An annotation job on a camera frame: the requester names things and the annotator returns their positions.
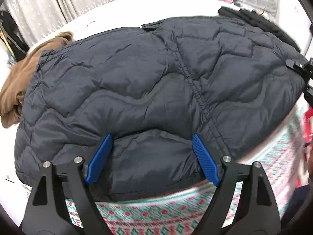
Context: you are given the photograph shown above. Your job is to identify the black hanging clothes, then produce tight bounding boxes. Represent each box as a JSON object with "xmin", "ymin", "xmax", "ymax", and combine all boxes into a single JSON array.
[{"xmin": 1, "ymin": 10, "xmax": 29, "ymax": 61}]

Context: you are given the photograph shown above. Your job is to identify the grey star patterned curtain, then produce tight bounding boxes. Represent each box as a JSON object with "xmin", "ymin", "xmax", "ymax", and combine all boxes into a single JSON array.
[{"xmin": 1, "ymin": 0, "xmax": 115, "ymax": 47}]

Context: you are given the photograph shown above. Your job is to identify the patterned red green bedspread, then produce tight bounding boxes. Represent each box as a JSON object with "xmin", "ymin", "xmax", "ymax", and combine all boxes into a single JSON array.
[{"xmin": 22, "ymin": 102, "xmax": 311, "ymax": 235}]

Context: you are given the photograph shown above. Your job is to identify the folded brown coat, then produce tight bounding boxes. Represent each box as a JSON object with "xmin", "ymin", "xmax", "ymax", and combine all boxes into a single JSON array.
[{"xmin": 1, "ymin": 31, "xmax": 73, "ymax": 128}]

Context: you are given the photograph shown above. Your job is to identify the black quilted puffer jacket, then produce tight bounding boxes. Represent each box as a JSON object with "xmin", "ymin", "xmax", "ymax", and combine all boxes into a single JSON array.
[{"xmin": 15, "ymin": 16, "xmax": 306, "ymax": 202}]

